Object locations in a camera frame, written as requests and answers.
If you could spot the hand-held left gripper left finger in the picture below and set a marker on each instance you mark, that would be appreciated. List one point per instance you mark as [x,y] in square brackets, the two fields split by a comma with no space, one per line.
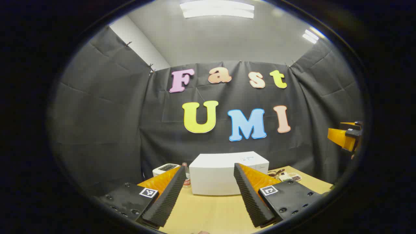
[165,201]

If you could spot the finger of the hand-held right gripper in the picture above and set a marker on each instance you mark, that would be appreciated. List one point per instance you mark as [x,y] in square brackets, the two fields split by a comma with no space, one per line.
[339,138]
[349,125]

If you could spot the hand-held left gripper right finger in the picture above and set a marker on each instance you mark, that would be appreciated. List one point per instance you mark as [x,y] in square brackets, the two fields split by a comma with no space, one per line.
[250,201]

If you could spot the white microwave oven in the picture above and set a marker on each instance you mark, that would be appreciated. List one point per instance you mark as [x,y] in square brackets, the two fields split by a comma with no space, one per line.
[211,175]

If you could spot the clear water bottle red label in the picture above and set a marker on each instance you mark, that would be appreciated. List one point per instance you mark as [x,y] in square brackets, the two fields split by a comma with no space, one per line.
[188,180]

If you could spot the white toaster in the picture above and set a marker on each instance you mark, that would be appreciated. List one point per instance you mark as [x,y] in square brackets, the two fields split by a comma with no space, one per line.
[162,169]

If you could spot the white condiment dish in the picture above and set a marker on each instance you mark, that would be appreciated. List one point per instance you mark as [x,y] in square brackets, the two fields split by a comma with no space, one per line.
[291,177]

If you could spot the small ceiling light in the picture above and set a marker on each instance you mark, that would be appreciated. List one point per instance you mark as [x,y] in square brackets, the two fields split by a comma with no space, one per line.
[310,36]

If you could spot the black backdrop cloth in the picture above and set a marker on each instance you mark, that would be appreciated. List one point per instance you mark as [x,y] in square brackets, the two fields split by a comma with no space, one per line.
[113,113]

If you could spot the long ceiling light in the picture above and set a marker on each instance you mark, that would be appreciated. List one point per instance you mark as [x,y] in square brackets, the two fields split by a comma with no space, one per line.
[217,9]

